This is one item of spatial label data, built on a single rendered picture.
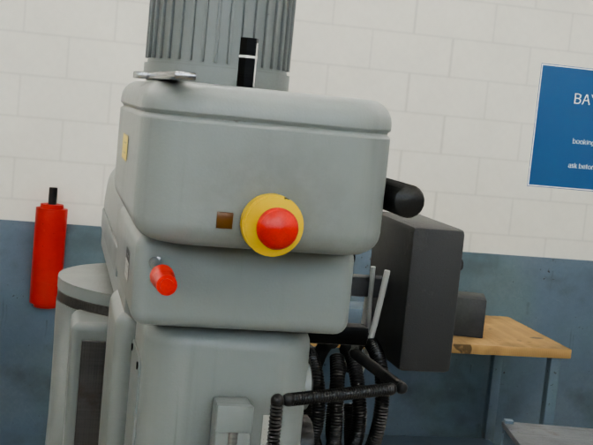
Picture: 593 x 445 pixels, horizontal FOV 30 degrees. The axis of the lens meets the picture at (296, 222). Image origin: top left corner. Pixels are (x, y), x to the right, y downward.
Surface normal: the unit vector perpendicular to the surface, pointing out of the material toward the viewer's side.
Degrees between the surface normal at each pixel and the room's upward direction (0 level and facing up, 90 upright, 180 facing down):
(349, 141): 90
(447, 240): 90
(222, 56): 90
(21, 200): 90
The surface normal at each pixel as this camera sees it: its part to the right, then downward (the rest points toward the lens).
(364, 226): 0.64, 0.14
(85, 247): 0.21, 0.12
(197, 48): -0.23, 0.08
